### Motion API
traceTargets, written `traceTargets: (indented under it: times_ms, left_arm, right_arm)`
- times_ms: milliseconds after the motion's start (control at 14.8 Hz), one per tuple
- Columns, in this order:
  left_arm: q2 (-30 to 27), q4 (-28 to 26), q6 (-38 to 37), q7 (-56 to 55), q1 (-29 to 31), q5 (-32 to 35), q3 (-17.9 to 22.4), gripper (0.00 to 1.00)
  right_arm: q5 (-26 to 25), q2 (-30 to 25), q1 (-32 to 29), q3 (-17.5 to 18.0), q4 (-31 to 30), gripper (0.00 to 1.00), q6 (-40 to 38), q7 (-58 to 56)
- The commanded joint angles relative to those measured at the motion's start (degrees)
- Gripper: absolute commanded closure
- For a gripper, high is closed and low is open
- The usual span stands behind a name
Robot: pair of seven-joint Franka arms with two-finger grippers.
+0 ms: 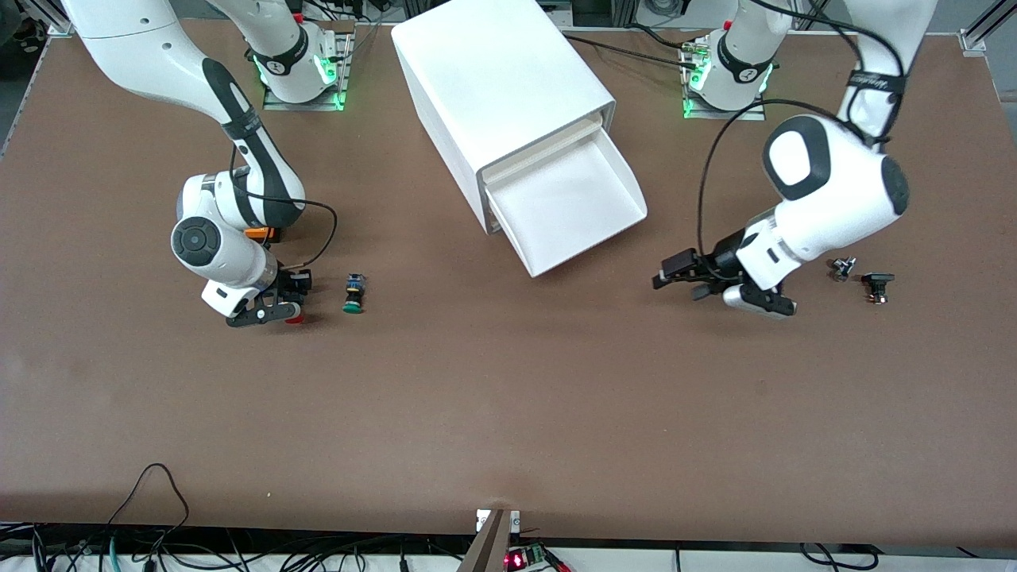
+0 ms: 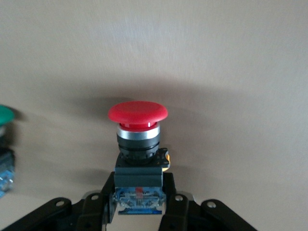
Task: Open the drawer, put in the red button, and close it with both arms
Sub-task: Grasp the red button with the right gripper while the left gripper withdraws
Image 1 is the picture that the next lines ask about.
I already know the white plastic tray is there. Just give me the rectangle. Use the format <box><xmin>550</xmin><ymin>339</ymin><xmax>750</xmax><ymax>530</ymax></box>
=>
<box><xmin>483</xmin><ymin>127</ymin><xmax>649</xmax><ymax>279</ymax></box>

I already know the black push button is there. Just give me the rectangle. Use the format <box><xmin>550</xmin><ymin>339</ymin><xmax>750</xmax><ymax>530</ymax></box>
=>
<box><xmin>861</xmin><ymin>272</ymin><xmax>897</xmax><ymax>306</ymax></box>

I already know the circuit board with red light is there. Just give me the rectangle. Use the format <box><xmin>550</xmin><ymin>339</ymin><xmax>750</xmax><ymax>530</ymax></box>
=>
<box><xmin>504</xmin><ymin>543</ymin><xmax>571</xmax><ymax>572</ymax></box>

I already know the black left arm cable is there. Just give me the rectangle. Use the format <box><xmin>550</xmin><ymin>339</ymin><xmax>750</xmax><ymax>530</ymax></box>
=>
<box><xmin>698</xmin><ymin>0</ymin><xmax>908</xmax><ymax>277</ymax></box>

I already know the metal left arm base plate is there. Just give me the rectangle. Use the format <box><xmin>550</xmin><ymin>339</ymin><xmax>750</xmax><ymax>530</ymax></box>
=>
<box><xmin>681</xmin><ymin>44</ymin><xmax>768</xmax><ymax>122</ymax></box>

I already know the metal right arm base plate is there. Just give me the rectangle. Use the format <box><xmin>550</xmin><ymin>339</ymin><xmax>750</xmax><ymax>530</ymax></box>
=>
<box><xmin>262</xmin><ymin>30</ymin><xmax>354</xmax><ymax>112</ymax></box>

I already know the black cable to arm base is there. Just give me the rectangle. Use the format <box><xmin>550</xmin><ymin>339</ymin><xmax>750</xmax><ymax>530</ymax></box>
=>
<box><xmin>560</xmin><ymin>32</ymin><xmax>704</xmax><ymax>71</ymax></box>

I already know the black looped cable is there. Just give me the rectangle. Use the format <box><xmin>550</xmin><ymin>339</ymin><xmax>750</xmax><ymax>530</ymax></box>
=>
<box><xmin>106</xmin><ymin>462</ymin><xmax>191</xmax><ymax>531</ymax></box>

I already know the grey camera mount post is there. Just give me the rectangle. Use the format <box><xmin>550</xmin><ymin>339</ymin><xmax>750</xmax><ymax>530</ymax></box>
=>
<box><xmin>456</xmin><ymin>508</ymin><xmax>522</xmax><ymax>572</ymax></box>

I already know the black cable at table edge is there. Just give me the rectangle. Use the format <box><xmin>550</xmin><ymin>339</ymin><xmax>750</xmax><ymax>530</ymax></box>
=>
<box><xmin>798</xmin><ymin>542</ymin><xmax>881</xmax><ymax>572</ymax></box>

